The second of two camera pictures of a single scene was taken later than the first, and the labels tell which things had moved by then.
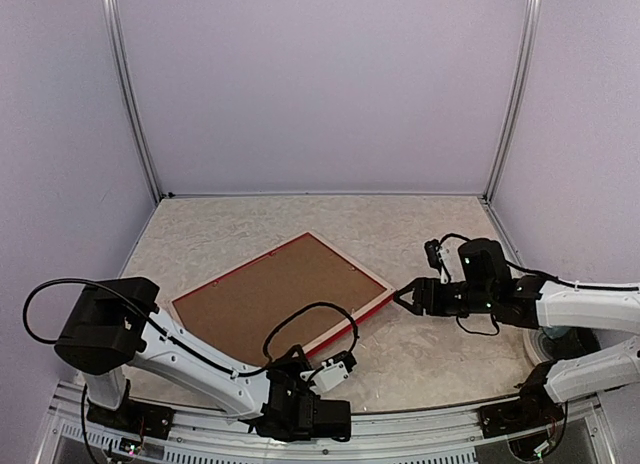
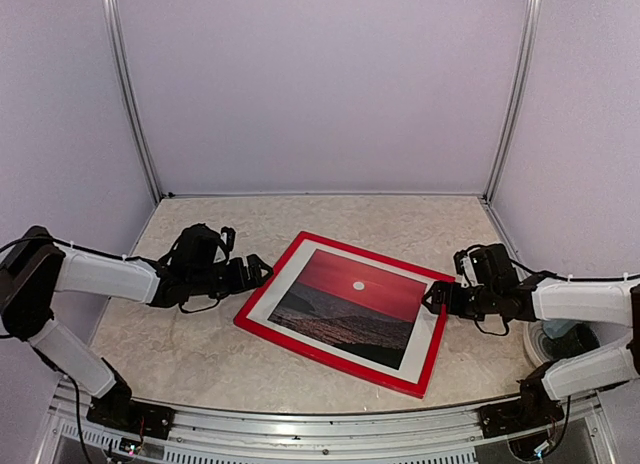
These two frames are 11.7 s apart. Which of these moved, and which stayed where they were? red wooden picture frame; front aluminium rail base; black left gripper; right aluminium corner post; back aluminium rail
Moved: red wooden picture frame; black left gripper
Stayed: back aluminium rail; front aluminium rail base; right aluminium corner post
